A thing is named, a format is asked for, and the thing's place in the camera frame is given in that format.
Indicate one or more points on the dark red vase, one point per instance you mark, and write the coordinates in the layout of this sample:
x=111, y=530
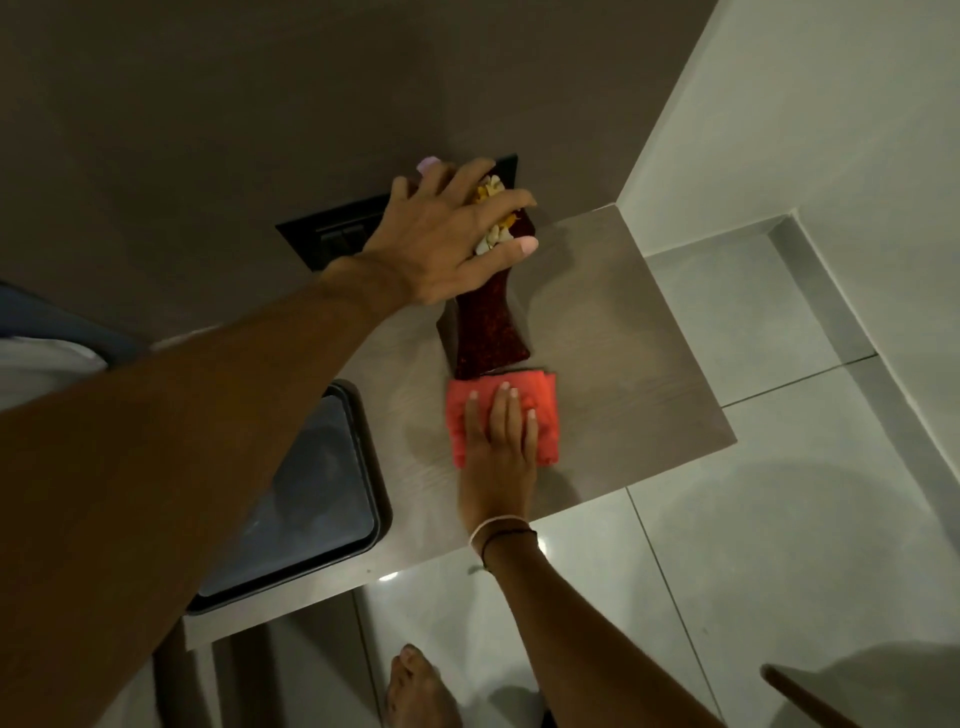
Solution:
x=491, y=330

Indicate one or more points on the black rectangular tray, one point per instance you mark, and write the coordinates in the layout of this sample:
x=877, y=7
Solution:
x=315, y=510

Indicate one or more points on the person's left hand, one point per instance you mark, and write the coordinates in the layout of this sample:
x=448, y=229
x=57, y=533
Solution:
x=420, y=240

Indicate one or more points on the person's left middle finger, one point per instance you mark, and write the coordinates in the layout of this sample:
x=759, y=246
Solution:
x=469, y=180

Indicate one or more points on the person's right fingers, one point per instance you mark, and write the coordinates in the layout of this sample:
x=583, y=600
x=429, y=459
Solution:
x=501, y=420

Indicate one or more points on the person's left forearm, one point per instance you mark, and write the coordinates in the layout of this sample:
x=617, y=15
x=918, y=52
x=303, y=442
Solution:
x=187, y=450

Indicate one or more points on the person's left little finger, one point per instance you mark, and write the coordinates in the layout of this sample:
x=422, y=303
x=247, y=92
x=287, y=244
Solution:
x=402, y=196

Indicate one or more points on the person's right forearm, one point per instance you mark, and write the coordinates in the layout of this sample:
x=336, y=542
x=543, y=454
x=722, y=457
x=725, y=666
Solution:
x=577, y=645

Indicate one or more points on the brown wooden furniture piece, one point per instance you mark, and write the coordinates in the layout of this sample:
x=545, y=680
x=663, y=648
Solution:
x=806, y=701

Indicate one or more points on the black wrist band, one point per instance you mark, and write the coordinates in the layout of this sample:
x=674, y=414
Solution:
x=517, y=533

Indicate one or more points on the red cleaning cloth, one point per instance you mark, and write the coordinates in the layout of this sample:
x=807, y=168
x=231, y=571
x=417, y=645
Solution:
x=548, y=431

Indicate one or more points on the black wall switch plate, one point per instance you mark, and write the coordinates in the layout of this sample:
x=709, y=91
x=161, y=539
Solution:
x=322, y=232

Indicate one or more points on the wooden table leg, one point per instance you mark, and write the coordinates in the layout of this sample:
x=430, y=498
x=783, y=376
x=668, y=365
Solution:
x=169, y=682

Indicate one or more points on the blue fabric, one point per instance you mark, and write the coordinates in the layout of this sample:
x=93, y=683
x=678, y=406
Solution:
x=67, y=319

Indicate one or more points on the white and yellow artificial flowers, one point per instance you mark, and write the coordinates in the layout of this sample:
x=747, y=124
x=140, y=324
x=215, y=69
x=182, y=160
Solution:
x=491, y=189

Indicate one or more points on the pink wrist band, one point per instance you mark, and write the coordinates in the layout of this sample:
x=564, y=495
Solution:
x=480, y=527

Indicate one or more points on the person's left thumb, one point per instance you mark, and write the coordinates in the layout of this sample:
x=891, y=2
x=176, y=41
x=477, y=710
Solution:
x=511, y=248

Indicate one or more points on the person's bare foot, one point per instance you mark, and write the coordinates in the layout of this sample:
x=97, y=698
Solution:
x=420, y=694

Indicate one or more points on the white fabric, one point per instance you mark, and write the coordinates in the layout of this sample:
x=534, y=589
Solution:
x=37, y=375

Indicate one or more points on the person's right hand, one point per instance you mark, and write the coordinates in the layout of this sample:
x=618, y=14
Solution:
x=496, y=472

